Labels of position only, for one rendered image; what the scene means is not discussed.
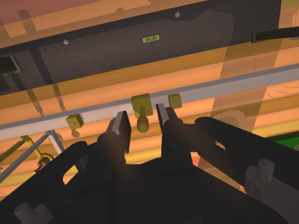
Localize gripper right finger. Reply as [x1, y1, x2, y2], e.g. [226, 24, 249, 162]
[156, 102, 299, 188]

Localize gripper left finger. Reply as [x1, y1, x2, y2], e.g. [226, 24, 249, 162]
[0, 110, 132, 219]

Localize yellow poise with brown knob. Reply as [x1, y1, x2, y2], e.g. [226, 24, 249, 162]
[130, 92, 154, 133]

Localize yellow knife block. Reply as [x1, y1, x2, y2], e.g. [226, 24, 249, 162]
[65, 114, 84, 129]
[167, 93, 183, 109]

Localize grey scale beam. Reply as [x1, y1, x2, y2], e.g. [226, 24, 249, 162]
[0, 64, 299, 141]

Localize dark grey scale base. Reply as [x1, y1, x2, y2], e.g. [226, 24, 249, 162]
[0, 0, 283, 95]

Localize yellow stirrup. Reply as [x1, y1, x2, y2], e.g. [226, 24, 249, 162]
[0, 135, 55, 164]

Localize short grey bar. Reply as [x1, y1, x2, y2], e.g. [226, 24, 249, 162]
[47, 130, 66, 154]

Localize green bubble level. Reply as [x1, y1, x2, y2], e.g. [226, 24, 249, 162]
[142, 34, 160, 44]

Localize thin grey rod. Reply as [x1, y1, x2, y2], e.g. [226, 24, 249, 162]
[0, 131, 52, 182]

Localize green tray with dark rim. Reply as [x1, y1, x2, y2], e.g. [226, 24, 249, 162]
[268, 131, 299, 153]

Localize dark lever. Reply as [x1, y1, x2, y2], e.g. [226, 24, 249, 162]
[251, 27, 299, 44]

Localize dark grey square frame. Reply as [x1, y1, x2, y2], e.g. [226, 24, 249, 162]
[0, 52, 23, 76]

